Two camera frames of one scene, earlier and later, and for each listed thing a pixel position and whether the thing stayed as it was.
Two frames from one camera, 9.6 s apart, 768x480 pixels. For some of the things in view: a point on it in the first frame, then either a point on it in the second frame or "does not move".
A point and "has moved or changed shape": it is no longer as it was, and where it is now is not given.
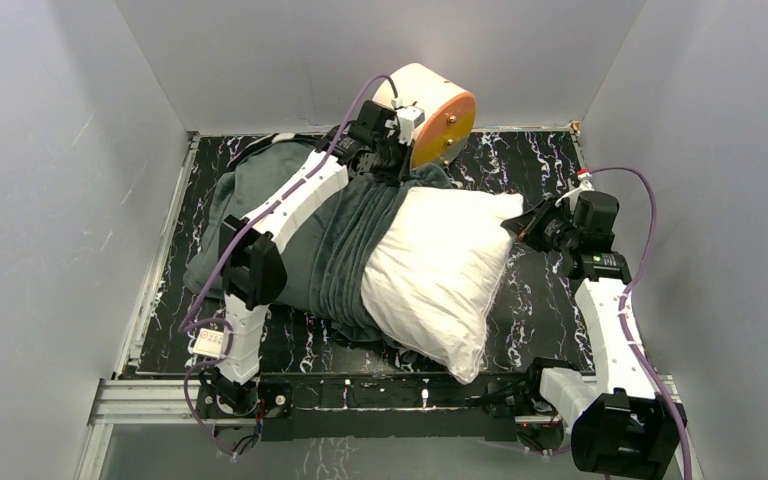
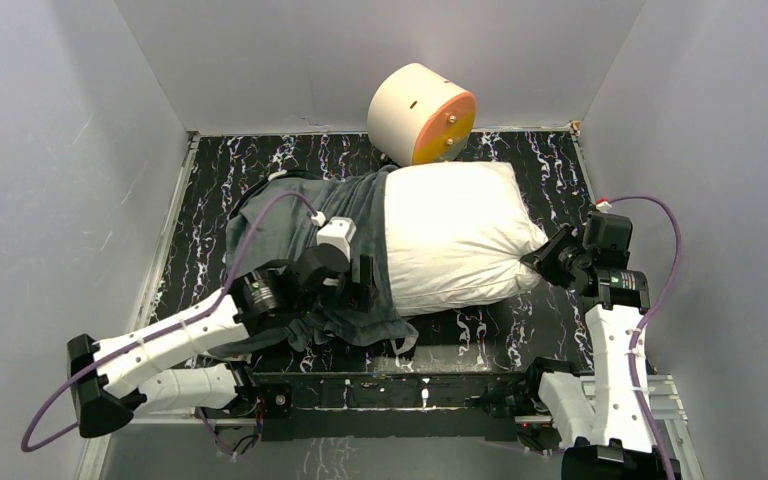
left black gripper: x=388 y=158 -> x=364 y=282
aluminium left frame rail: x=126 y=361 does not move
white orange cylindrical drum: x=449 y=113 does not move
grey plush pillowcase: x=324 y=250 has moved or changed shape
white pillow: x=431 y=261 has moved or changed shape
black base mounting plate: x=324 y=406 does not move
